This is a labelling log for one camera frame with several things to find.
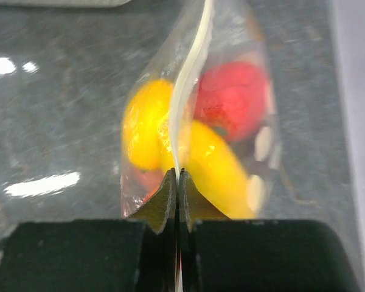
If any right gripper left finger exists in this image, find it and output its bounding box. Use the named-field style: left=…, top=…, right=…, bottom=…
left=127, top=169, right=176, bottom=234

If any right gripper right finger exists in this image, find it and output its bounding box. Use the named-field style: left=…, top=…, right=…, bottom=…
left=178, top=170, right=230, bottom=234

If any yellow red mango back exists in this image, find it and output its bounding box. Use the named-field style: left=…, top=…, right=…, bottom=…
left=180, top=120, right=256, bottom=219

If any yellow lemon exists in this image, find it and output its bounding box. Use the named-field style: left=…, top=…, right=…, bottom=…
left=122, top=78, right=173, bottom=170

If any clear polka dot zip bag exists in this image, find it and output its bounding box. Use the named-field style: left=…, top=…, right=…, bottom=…
left=120, top=1, right=281, bottom=219

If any red tomato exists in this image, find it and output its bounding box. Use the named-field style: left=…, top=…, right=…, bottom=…
left=135, top=169, right=164, bottom=203

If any white plastic fruit basket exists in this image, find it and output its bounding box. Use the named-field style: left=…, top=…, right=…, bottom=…
left=0, top=0, right=130, bottom=8

